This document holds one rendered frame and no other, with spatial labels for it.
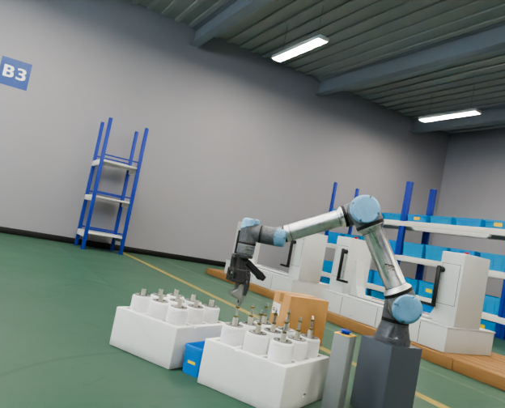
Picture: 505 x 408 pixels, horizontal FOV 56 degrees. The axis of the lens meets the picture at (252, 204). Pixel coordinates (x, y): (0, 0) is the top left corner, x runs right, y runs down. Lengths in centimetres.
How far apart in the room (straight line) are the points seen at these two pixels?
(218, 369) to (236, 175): 699
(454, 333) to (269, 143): 614
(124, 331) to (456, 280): 244
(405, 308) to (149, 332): 110
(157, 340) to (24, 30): 650
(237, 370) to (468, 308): 233
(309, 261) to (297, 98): 498
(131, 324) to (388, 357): 114
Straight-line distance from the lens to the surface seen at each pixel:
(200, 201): 851
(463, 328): 394
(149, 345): 227
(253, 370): 193
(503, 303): 665
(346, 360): 201
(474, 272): 393
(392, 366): 211
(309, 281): 533
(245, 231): 199
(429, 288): 731
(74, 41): 822
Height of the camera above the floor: 62
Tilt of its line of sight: 4 degrees up
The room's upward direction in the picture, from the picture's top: 11 degrees clockwise
